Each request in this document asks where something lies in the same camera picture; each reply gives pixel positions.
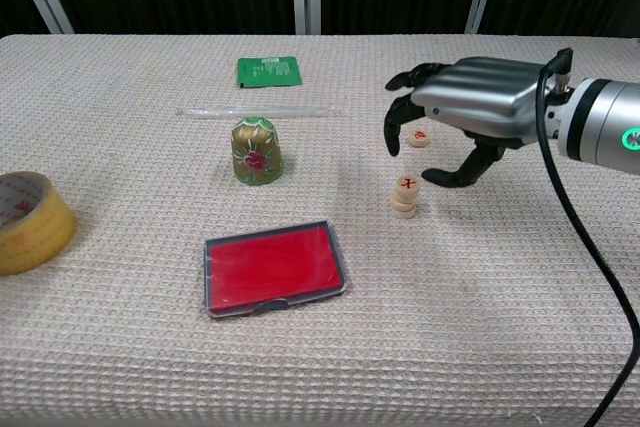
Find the red ink pad case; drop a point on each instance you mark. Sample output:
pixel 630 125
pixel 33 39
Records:
pixel 275 267

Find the green circuit board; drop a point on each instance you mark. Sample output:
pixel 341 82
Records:
pixel 270 72

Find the yellow tape roll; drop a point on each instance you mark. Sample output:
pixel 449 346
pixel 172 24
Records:
pixel 40 242

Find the beige woven tablecloth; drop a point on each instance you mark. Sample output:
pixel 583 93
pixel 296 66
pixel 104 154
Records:
pixel 125 122

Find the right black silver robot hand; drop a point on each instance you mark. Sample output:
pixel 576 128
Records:
pixel 485 97

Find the wooden bead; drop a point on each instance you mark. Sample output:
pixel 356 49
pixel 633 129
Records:
pixel 403 213
pixel 404 201
pixel 407 183
pixel 419 138

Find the clear plastic straw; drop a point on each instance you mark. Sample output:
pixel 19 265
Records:
pixel 260 111

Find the gold green painted bell cup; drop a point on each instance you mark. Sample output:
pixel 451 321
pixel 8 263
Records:
pixel 255 157

